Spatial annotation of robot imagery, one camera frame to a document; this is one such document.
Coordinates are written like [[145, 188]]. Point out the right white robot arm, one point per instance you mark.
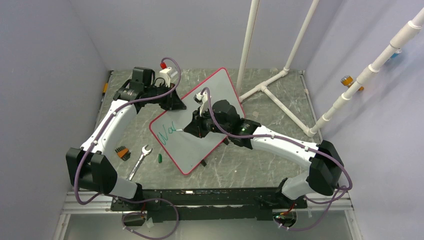
[[321, 161]]

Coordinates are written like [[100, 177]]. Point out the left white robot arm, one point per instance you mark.
[[88, 166]]

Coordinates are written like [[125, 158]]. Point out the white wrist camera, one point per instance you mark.
[[203, 99], [169, 74]]

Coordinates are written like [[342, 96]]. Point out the orange yellow wall fitting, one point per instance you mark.
[[347, 81]]

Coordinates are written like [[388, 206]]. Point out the blue wall fitting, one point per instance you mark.
[[396, 53]]

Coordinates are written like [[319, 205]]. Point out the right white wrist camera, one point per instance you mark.
[[203, 99]]

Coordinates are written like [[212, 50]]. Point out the red framed whiteboard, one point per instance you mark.
[[188, 136]]

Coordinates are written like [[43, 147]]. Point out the white PVC diagonal pipe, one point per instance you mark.
[[403, 36]]

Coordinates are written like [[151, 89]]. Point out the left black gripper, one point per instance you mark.
[[177, 104]]

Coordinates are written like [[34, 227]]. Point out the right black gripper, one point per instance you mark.
[[199, 120]]

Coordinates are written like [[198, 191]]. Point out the silver combination wrench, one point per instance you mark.
[[145, 151]]

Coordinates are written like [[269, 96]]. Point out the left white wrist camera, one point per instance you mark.
[[169, 74]]

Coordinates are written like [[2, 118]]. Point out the whiteboard wire stand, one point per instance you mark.
[[224, 142]]

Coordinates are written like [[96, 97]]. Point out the orange black brush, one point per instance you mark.
[[123, 153]]

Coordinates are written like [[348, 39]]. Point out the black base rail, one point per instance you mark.
[[260, 203]]

